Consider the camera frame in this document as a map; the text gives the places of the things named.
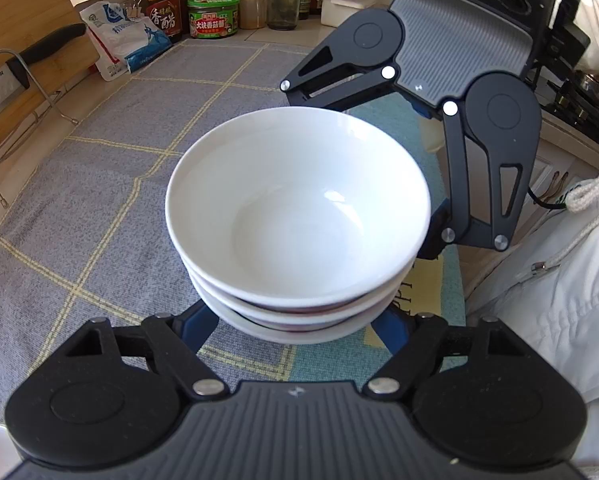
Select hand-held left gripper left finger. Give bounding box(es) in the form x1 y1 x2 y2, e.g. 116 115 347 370
54 301 229 401

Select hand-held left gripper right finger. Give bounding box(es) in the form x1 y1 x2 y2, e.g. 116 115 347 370
363 305 530 401

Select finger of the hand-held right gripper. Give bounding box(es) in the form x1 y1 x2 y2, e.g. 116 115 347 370
281 40 399 111
417 101 529 261

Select white floral bowl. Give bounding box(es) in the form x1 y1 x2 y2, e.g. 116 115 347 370
166 106 433 306
184 260 415 326
200 290 395 346

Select white plastic box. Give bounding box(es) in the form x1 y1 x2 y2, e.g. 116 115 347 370
319 0 377 28

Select small yellow-lid jar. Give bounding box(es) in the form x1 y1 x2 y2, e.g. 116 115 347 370
238 0 268 30

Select green-lid sauce jar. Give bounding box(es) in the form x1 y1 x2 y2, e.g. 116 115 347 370
187 0 241 40

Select person's white jacket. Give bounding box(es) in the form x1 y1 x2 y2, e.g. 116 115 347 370
464 162 599 480

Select black gas stove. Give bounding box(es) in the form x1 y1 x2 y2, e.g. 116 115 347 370
534 50 599 151

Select dark vinegar bottle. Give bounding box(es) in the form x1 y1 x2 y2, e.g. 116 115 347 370
144 0 183 43

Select grey blue checked towel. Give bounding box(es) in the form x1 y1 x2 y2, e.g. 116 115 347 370
0 37 467 411

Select white blue salt bag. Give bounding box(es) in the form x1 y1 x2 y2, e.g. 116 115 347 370
78 0 174 82

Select wooden cutting board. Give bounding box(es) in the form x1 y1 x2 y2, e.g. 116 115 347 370
0 0 100 166

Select metal wire rack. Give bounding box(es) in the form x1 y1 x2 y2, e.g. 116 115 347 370
0 49 80 208

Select black-handled cleaver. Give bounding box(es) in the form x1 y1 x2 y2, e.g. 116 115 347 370
0 22 88 123

